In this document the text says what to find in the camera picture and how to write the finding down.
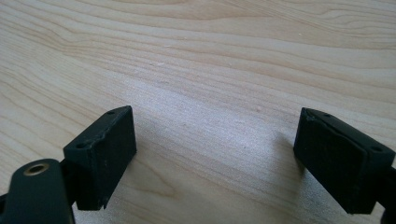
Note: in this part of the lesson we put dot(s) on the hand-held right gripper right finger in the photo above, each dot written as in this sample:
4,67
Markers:
339,161

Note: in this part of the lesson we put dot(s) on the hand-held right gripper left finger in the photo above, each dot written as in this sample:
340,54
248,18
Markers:
102,155

